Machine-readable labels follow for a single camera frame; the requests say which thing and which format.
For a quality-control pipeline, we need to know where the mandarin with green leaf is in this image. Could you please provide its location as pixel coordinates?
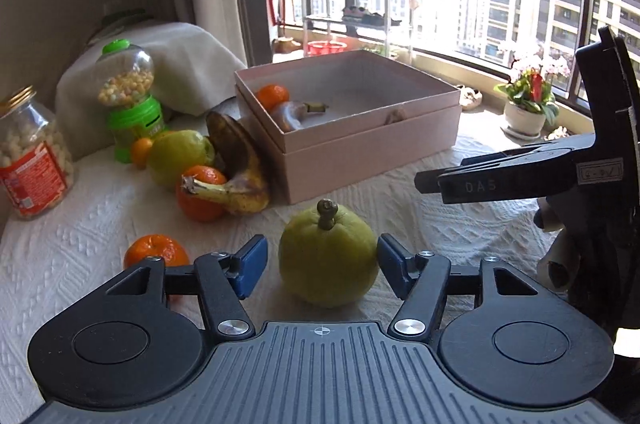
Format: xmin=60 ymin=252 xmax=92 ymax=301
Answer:
xmin=122 ymin=234 xmax=191 ymax=269

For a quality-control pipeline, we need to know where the orange mandarin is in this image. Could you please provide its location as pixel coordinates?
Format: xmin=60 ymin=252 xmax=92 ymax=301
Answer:
xmin=174 ymin=164 xmax=229 ymax=224
xmin=255 ymin=84 xmax=290 ymax=112

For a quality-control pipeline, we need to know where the spotted ripe banana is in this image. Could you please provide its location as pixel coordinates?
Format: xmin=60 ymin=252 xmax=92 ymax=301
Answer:
xmin=180 ymin=111 xmax=271 ymax=215

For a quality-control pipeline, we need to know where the yellow green pear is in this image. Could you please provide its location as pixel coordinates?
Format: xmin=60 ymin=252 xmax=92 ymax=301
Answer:
xmin=278 ymin=199 xmax=378 ymax=308

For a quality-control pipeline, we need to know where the large green pear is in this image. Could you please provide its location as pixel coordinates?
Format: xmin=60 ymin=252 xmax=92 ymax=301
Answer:
xmin=146 ymin=129 xmax=215 ymax=190

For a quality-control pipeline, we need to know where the brown banana with sticker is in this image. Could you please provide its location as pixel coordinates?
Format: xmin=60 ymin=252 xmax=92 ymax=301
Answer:
xmin=270 ymin=101 xmax=329 ymax=132

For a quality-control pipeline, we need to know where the orange mandarin front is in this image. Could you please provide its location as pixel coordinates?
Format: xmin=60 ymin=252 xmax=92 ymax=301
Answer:
xmin=255 ymin=84 xmax=290 ymax=112

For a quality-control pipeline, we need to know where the potted plant white pot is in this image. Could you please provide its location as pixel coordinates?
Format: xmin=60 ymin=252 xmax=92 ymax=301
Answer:
xmin=495 ymin=66 xmax=559 ymax=138

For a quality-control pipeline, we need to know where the small orange kumquat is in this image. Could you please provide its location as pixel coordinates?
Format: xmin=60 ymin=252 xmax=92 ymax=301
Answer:
xmin=130 ymin=137 xmax=153 ymax=170

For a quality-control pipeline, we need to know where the white textured tablecloth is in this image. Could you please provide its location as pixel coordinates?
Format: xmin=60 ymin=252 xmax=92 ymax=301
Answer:
xmin=0 ymin=113 xmax=572 ymax=424

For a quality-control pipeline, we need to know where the pink cardboard box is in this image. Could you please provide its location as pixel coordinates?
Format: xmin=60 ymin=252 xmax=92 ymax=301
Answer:
xmin=235 ymin=50 xmax=461 ymax=204

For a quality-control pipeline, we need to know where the glass jar red label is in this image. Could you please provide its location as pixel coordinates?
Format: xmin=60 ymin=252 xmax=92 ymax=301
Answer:
xmin=1 ymin=86 xmax=75 ymax=218

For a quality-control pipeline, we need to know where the green candy dispenser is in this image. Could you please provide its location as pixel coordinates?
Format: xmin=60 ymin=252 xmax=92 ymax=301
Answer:
xmin=93 ymin=38 xmax=165 ymax=164

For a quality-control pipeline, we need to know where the red plastic basket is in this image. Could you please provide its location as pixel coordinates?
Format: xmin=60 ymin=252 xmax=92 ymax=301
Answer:
xmin=306 ymin=40 xmax=348 ymax=57

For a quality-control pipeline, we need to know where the metal shoe rack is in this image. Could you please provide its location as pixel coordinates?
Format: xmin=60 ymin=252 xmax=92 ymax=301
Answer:
xmin=302 ymin=0 xmax=416 ymax=59

